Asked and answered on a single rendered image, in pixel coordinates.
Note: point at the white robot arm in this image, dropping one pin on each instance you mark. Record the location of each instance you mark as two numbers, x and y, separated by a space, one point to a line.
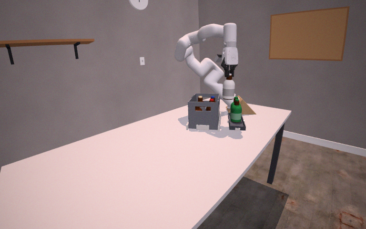
184 49

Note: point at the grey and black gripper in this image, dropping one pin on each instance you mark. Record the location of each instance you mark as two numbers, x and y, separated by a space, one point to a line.
230 56

